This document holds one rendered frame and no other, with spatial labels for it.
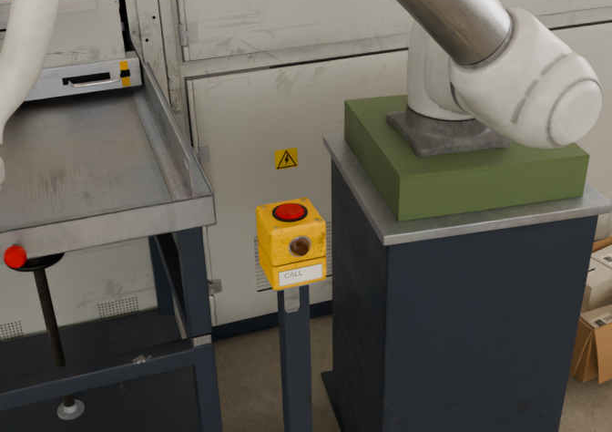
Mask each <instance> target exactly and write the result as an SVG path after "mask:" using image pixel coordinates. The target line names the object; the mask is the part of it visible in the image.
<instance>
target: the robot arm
mask: <svg viewBox="0 0 612 432"><path fill-rule="evenodd" d="M60 1H61V0H12V3H11V7H10V13H9V17H8V22H7V27H6V32H5V40H4V43H3V46H2V49H1V52H0V145H1V144H2V143H3V131H4V127H5V123H6V122H7V121H8V119H9V118H10V117H11V116H12V115H13V114H14V112H15V111H16V110H17V109H18V108H19V107H20V105H21V104H22V103H23V102H24V100H25V99H26V97H27V96H28V95H29V93H30V92H31V90H32V88H33V87H34V85H35V84H36V81H37V80H38V78H39V75H40V73H41V71H42V68H43V65H44V63H45V60H46V55H47V51H48V48H49V45H50V41H51V37H52V34H53V30H54V26H55V22H56V16H57V12H58V8H59V5H60ZM396 1H397V2H398V3H399V4H400V5H401V6H402V7H403V8H404V9H405V10H406V11H407V12H408V13H409V14H410V15H411V17H412V18H413V25H412V29H411V35H410V42H409V51H408V62H407V106H406V110H405V111H393V112H390V113H388V114H387V122H388V123H389V124H391V125H393V126H394V127H396V128H397V130H398V131H399V132H400V133H401V134H402V135H403V137H404V138H405V139H406V140H407V141H408V142H409V144H410V145H411V146H412V147H413V149H414V154H415V155H416V156H417V157H421V158H429V157H432V156H435V155H439V154H446V153H455V152H462V151H470V150H478V149H507V148H509V147H511V140H512V141H514V142H516V143H518V144H520V145H523V146H526V147H529V148H535V149H558V148H563V147H566V146H568V145H569V144H571V143H573V142H576V141H578V140H579V139H582V138H583V137H584V136H585V135H586V134H587V133H588V132H589V130H591V129H592V128H593V126H594V125H595V123H596V122H597V119H598V116H599V114H600V111H601V107H602V94H603V93H602V87H601V85H600V82H599V80H598V78H597V75H596V73H595V71H594V69H593V68H592V67H591V66H590V64H589V63H588V62H587V60H586V59H584V58H583V57H582V56H580V55H579V54H577V53H575V52H573V51H572V50H571V48H570V47H569V46H568V45H566V44H565V43H564V42H563V41H562V40H560V39H559V38H558V37H557V36H556V35H554V34H553V33H552V32H551V31H550V30H549V29H548V28H546V27H545V26H544V25H543V24H542V23H541V22H540V21H539V20H538V19H537V18H536V17H534V16H533V15H532V14H531V13H530V12H528V11H527V10H525V9H523V8H519V7H503V6H502V4H501V3H500V1H499V0H396Z"/></svg>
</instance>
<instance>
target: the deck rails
mask: <svg viewBox="0 0 612 432"><path fill-rule="evenodd" d="M129 38H130V45H131V51H135V52H136V54H137V56H138V60H139V64H140V65H141V67H142V71H140V74H141V81H142V85H140V86H134V87H127V88H128V91H129V93H130V96H131V97H132V100H133V102H134V105H135V108H136V110H137V113H138V116H139V118H140V121H141V123H142V126H143V128H144V130H145V132H146V135H147V138H148V142H149V144H150V147H151V148H152V151H153V153H154V156H155V158H156V161H157V163H158V167H159V169H160V172H161V174H162V177H163V179H164V181H165V183H166V186H167V188H168V192H169V195H170V198H171V199H172V201H181V200H185V199H191V198H197V193H196V192H195V190H194V188H193V183H192V174H191V166H190V158H189V155H188V153H187V152H186V150H185V148H184V145H183V143H182V141H181V139H180V137H179V134H178V133H177V131H176V129H175V127H174V125H173V123H172V121H171V118H170V116H169V114H168V112H167V110H166V108H165V106H164V104H163V102H162V100H161V98H160V96H159V93H158V91H157V89H156V87H155V85H154V83H153V81H152V79H151V77H150V75H149V73H148V71H147V68H146V66H145V64H144V62H143V60H142V58H141V56H140V54H139V52H138V50H137V48H136V46H135V44H134V41H133V39H132V37H131V36H130V37H129ZM187 163H188V165H187Z"/></svg>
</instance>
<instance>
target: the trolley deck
mask: <svg viewBox="0 0 612 432"><path fill-rule="evenodd" d="M145 66H146V68H147V71H148V73H149V75H150V77H151V79H152V81H153V83H154V85H155V87H156V89H157V91H158V93H159V96H160V98H161V100H162V102H163V104H164V106H165V108H166V110H167V112H168V114H169V116H170V118H171V121H172V123H173V125H174V127H175V129H176V131H177V133H178V135H179V137H180V139H181V141H182V143H183V145H184V148H185V150H186V152H187V153H188V155H189V158H190V166H191V174H192V183H193V188H194V190H195V192H196V193H197V198H191V199H185V200H181V201H172V199H171V198H170V195H169V192H168V188H167V186H166V183H165V181H164V179H163V177H162V174H161V172H160V169H159V167H158V163H157V161H156V158H155V156H154V153H153V151H152V148H151V147H150V144H149V142H148V138H147V135H146V132H145V130H144V128H143V126H142V123H141V121H140V118H139V116H138V113H137V110H136V108H135V105H134V102H133V100H132V97H131V96H130V93H129V91H128V87H121V88H114V89H108V90H100V91H94V92H87V93H81V94H74V95H67V96H61V97H54V98H41V99H35V100H28V101H24V102H23V103H22V104H21V105H20V107H19V108H18V109H17V110H16V111H15V112H14V114H13V115H12V116H11V117H10V118H9V119H8V121H7V122H6V123H5V127H4V131H3V143H2V144H1V145H0V157H1V158H2V160H3V162H4V166H5V181H4V183H3V188H2V189H1V190H0V265H1V264H5V261H4V253H5V250H6V249H7V248H8V247H10V246H12V245H13V244H14V243H16V244H18V246H21V247H23V248H24V249H25V251H26V256H27V260H30V259H35V258H39V257H45V256H49V255H54V254H59V253H64V252H73V251H78V250H83V249H88V248H93V247H97V246H102V245H108V244H112V243H117V242H126V241H131V240H136V239H141V238H146V237H151V236H156V235H160V234H166V233H171V232H175V231H185V230H189V229H194V228H199V227H204V226H209V225H214V224H217V223H216V212H215V202H214V192H213V190H212V188H211V187H210V185H209V182H208V180H207V178H206V176H205V174H204V172H203V170H202V168H201V167H200V165H199V162H198V160H197V158H196V156H195V154H194V152H193V150H192V148H191V146H190V145H189V142H188V140H187V138H186V136H185V134H184V132H183V130H182V128H181V126H180V125H179V122H178V120H177V118H176V116H175V114H174V112H173V110H172V108H171V106H170V104H169V103H168V100H167V98H166V96H165V94H164V92H163V90H162V88H161V86H160V84H159V83H158V80H157V78H156V76H155V74H154V72H153V70H152V68H151V66H150V64H149V62H148V63H147V64H145Z"/></svg>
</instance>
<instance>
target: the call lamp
mask: <svg viewBox="0 0 612 432"><path fill-rule="evenodd" d="M310 249H311V240H310V238H309V237H307V236H305V235H298V236H296V237H294V238H293V239H291V241H290V243H289V245H288V250H289V253H290V254H291V255H292V256H294V257H302V256H304V255H305V254H307V253H308V252H309V251H310Z"/></svg>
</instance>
